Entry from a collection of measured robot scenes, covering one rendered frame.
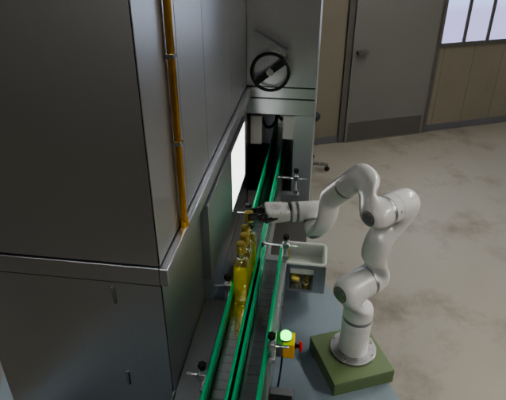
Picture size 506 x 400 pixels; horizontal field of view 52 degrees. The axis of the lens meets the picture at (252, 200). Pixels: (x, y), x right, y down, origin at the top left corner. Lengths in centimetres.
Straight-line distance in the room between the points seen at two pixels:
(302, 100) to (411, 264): 184
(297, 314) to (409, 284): 165
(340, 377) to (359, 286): 42
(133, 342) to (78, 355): 22
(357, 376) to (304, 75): 154
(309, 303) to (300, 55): 127
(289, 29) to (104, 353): 181
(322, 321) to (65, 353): 119
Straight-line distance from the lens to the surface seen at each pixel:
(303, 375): 227
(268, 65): 284
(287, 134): 308
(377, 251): 186
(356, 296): 196
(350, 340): 218
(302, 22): 278
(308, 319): 251
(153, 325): 164
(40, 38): 130
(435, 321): 378
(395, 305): 382
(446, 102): 670
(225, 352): 194
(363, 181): 178
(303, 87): 287
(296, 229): 327
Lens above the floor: 246
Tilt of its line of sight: 30 degrees down
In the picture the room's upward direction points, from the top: straight up
